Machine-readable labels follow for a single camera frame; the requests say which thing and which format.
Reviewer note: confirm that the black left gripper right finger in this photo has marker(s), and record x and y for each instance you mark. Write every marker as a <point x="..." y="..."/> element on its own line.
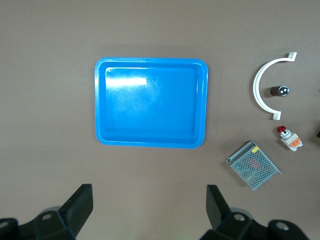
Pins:
<point x="235" y="225"/>

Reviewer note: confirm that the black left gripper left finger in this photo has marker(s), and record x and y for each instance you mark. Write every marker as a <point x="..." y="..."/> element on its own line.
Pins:
<point x="62" y="220"/>

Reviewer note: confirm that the black knob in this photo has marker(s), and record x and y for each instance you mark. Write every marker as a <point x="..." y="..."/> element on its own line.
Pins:
<point x="277" y="91"/>

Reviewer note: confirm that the metal mesh power supply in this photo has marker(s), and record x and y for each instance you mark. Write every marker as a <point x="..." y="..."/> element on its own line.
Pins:
<point x="253" y="166"/>

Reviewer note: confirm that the red pilot lamp orange body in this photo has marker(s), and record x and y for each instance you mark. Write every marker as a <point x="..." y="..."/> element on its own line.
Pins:
<point x="291" y="140"/>

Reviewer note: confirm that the brown table mat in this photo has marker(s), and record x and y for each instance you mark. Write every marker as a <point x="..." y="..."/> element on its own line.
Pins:
<point x="50" y="100"/>

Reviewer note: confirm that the blue plastic tray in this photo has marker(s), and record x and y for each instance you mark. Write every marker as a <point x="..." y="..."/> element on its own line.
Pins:
<point x="150" y="112"/>

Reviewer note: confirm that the large white pipe clamp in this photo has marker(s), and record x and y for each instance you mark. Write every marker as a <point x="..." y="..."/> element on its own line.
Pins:
<point x="256" y="87"/>

